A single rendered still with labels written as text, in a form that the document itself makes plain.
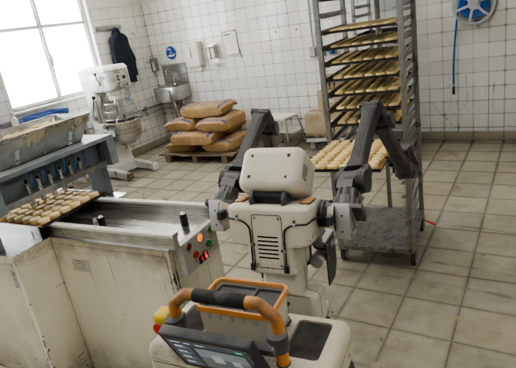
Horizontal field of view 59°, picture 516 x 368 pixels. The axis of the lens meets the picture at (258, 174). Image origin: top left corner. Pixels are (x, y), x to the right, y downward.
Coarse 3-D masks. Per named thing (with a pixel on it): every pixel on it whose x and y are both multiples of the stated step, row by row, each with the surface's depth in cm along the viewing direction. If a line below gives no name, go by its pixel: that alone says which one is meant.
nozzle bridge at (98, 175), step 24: (72, 144) 230; (96, 144) 243; (24, 168) 198; (48, 168) 218; (96, 168) 238; (0, 192) 188; (24, 192) 207; (48, 192) 213; (0, 216) 189; (0, 240) 200
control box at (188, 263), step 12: (204, 228) 194; (180, 240) 184; (192, 240) 186; (204, 240) 194; (216, 240) 202; (180, 252) 181; (192, 252) 186; (204, 252) 194; (180, 264) 184; (192, 264) 186
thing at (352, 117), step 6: (408, 102) 306; (390, 108) 289; (396, 108) 295; (348, 114) 291; (354, 114) 289; (360, 114) 287; (396, 114) 272; (342, 120) 279; (348, 120) 282; (354, 120) 275; (396, 120) 262
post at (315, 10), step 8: (312, 0) 253; (320, 24) 258; (320, 40) 259; (320, 48) 260; (320, 56) 262; (320, 64) 263; (320, 72) 265; (320, 80) 267; (328, 104) 271; (328, 112) 272; (328, 120) 274; (328, 128) 276; (328, 136) 277
